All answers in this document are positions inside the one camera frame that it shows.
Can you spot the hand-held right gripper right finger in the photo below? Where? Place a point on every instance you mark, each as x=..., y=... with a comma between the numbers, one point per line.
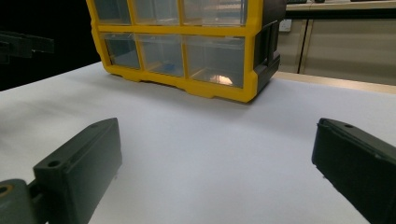
x=358, y=168

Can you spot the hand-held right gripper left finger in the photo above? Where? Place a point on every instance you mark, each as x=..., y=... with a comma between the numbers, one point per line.
x=81, y=168

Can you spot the small clear organizer drawer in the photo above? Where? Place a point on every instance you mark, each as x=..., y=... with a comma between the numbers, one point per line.
x=155, y=49

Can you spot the yellow black drawer organizer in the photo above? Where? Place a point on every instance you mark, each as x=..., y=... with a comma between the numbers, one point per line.
x=251, y=46

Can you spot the group of clear plastic drawers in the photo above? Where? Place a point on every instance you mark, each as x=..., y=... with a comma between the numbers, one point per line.
x=214, y=59

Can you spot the white wall socket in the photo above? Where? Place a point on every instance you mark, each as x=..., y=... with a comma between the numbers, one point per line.
x=285, y=25

